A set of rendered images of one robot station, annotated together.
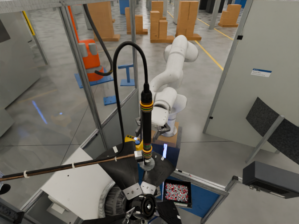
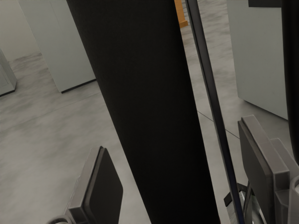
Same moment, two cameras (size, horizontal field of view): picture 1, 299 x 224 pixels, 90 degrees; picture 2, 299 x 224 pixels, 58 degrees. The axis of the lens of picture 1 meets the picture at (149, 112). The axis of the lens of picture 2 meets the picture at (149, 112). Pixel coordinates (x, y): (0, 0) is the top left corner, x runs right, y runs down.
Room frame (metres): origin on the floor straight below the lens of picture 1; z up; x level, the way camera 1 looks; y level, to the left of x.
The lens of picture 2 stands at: (0.48, -0.01, 1.74)
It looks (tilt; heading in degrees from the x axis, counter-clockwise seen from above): 27 degrees down; 167
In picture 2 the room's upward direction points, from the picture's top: 17 degrees counter-clockwise
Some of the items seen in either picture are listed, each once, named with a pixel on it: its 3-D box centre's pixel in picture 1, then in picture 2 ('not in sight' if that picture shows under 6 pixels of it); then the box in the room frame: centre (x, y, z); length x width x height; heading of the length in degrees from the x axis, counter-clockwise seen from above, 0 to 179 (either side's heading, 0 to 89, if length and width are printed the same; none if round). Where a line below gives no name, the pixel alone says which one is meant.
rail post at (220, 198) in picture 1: (211, 210); not in sight; (0.52, -0.62, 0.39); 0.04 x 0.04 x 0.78; 68
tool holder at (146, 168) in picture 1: (145, 158); not in sight; (0.39, 0.02, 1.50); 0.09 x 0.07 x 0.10; 103
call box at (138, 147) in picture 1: (133, 144); not in sight; (0.83, 0.14, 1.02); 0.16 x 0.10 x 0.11; 68
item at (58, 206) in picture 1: (64, 198); not in sight; (0.43, 0.62, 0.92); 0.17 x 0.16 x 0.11; 68
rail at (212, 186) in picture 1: (173, 172); not in sight; (0.68, -0.22, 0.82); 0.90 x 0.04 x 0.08; 68
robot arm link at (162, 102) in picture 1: (161, 109); not in sight; (0.55, -0.06, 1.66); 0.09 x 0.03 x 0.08; 68
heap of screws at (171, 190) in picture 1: (177, 193); not in sight; (0.50, -0.22, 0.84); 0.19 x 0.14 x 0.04; 82
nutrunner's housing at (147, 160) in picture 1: (147, 135); not in sight; (0.39, 0.01, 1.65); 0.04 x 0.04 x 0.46
